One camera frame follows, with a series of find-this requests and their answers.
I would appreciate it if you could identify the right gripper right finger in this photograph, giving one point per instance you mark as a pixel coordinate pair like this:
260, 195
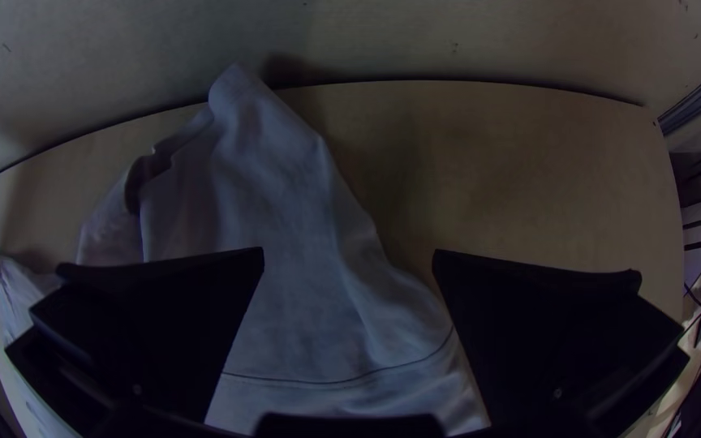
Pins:
545, 340

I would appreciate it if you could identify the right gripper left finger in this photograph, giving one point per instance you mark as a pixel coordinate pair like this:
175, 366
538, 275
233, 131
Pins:
156, 322

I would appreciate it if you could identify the white t-shirt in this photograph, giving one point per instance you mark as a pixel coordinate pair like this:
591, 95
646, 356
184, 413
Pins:
302, 243

